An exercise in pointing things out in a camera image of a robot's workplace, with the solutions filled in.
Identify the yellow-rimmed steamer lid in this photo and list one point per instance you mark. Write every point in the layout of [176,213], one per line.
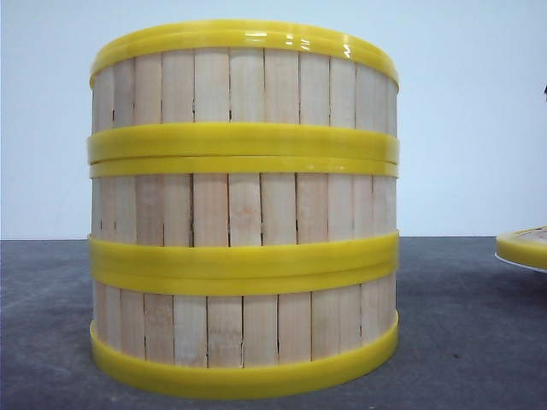
[524,248]

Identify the front bamboo steamer basket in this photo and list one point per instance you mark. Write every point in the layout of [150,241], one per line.
[243,322]

